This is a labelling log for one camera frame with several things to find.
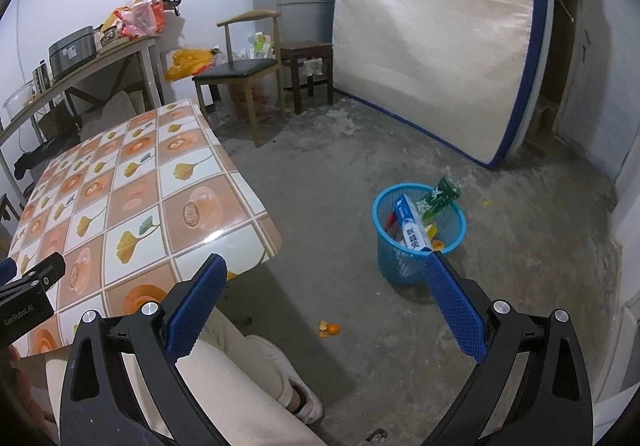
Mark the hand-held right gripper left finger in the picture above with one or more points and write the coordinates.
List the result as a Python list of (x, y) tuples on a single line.
[(197, 308)]

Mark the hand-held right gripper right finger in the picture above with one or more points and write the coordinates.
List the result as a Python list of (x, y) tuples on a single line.
[(455, 308)]

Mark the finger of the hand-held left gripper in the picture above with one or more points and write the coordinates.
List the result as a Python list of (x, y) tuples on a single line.
[(6, 271)]

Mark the blue mesh waste basket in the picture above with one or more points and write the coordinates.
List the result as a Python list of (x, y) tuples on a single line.
[(445, 231)]

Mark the blue and white carton box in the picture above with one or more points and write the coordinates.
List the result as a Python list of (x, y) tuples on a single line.
[(410, 226)]

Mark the green plastic bottle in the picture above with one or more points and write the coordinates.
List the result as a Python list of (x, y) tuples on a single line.
[(437, 196)]

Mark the small orange peel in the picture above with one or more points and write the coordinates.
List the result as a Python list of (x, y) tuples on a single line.
[(330, 328)]

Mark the person's left hand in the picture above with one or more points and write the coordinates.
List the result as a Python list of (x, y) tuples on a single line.
[(25, 386)]

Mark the person's leg in white trousers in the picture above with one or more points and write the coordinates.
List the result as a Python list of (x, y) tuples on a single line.
[(220, 376)]

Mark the black cloth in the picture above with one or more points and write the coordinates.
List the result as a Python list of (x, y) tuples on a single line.
[(32, 160)]

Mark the white shoe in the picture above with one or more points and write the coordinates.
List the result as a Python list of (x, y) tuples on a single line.
[(295, 391)]

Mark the table with patterned tablecloth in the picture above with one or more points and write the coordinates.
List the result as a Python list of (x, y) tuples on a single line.
[(125, 186)]

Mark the glass bowl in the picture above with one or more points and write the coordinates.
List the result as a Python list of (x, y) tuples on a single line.
[(20, 100)]

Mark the grey cushion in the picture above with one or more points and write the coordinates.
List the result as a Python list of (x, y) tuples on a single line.
[(107, 113)]

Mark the grey rice cooker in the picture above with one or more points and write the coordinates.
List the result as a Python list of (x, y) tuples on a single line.
[(72, 53)]

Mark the wooden armchair black seat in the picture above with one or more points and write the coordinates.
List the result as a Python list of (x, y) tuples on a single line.
[(235, 70)]

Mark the hanging yellow plastic bag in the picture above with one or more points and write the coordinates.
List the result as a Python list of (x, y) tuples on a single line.
[(187, 63)]

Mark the white side table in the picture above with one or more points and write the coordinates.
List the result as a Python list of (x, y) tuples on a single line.
[(125, 45)]

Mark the green and white package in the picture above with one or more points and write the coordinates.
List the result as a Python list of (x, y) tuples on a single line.
[(261, 46)]

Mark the yellow plastic bag on table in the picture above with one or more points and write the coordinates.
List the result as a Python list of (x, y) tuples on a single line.
[(111, 21)]

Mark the dark wooden stool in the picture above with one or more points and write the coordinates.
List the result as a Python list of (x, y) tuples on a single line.
[(305, 48)]

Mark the white mattress blue edge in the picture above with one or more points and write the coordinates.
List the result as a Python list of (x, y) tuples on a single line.
[(435, 25)]

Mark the pink plastic bag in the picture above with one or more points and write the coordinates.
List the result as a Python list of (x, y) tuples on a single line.
[(137, 18)]

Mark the red plastic bag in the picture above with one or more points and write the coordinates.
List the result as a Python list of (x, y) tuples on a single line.
[(157, 13)]

